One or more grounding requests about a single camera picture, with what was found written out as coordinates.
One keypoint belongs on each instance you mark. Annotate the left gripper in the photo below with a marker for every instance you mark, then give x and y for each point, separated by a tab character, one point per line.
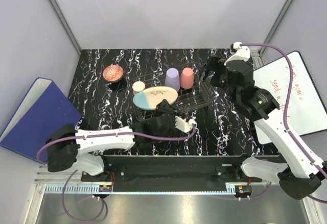
164	106

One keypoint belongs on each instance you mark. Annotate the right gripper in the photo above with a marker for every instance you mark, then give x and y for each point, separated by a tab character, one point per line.
216	64

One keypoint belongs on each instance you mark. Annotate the cream and blue plate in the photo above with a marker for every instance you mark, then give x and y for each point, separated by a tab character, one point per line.
150	97

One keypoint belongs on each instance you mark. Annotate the cream and brown mug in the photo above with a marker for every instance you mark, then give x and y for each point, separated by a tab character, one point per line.
138	86

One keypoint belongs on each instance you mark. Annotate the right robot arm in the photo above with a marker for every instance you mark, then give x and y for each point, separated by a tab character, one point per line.
303	171

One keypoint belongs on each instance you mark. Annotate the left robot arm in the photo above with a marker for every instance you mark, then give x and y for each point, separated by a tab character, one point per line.
68	148

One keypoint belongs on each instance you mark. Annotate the pink cup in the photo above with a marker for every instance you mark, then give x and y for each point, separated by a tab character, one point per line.
186	78

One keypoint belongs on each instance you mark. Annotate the purple cup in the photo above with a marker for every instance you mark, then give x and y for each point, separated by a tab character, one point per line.
172	79

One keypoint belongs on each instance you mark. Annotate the wire dish rack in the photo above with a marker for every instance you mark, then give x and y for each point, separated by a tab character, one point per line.
196	98

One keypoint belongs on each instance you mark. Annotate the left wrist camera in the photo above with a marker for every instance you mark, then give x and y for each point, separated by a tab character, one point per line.
184	125

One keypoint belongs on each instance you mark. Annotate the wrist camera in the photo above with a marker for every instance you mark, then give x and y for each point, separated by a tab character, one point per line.
241	52
184	125

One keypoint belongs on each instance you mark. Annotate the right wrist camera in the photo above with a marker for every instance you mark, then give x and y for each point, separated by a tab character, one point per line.
241	52

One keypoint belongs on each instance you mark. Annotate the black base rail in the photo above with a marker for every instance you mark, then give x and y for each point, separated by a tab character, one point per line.
170	174

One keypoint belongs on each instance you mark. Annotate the blue ring binder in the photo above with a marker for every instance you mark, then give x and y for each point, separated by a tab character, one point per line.
43	110

